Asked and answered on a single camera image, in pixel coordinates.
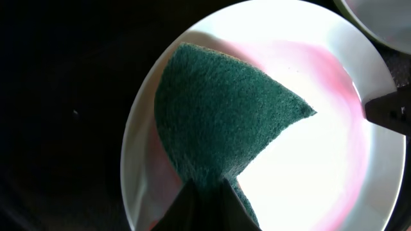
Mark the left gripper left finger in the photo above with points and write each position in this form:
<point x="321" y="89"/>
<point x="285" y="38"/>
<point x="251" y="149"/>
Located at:
<point x="182" y="214"/>

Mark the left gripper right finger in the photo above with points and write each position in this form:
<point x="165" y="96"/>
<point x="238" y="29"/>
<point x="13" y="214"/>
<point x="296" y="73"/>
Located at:
<point x="233" y="213"/>

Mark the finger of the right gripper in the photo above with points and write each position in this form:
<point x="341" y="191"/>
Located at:
<point x="391" y="111"/>

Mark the light blue plate front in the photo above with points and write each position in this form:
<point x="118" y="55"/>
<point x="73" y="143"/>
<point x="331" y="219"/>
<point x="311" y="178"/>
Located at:
<point x="332" y="171"/>

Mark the light blue plate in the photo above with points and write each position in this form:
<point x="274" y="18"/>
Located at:
<point x="332" y="171"/>
<point x="385" y="21"/>

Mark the green scrubbing sponge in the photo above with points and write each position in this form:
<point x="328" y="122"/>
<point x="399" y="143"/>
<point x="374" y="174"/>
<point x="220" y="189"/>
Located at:
<point x="215" y="114"/>

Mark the light blue plate upper right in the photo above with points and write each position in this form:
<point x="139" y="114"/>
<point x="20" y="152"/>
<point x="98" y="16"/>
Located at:
<point x="385" y="21"/>

